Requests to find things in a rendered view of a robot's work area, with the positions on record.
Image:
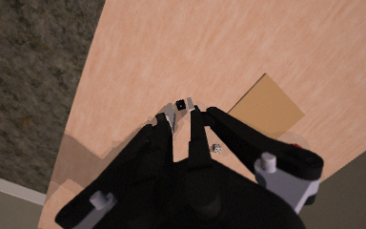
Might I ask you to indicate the tan square mat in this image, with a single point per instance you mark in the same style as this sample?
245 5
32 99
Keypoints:
267 109

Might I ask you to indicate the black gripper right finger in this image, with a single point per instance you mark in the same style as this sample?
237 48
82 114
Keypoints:
291 172

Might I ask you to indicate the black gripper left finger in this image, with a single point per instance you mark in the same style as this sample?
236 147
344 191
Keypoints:
141 204

